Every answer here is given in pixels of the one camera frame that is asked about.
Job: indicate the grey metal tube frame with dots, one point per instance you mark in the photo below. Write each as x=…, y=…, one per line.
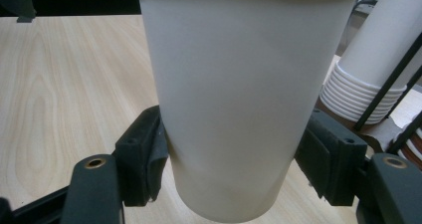
x=356, y=8

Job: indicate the single white paper cup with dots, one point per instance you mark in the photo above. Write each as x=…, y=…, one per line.
x=239, y=94

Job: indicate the stack of white paper cups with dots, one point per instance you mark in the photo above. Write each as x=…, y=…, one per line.
x=381, y=44

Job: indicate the dark wooden cup holder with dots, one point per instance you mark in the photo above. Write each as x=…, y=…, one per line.
x=381, y=132

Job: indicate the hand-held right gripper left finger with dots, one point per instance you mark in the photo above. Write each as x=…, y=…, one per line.
x=136, y=157

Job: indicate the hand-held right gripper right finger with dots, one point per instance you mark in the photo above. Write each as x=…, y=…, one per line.
x=335, y=164

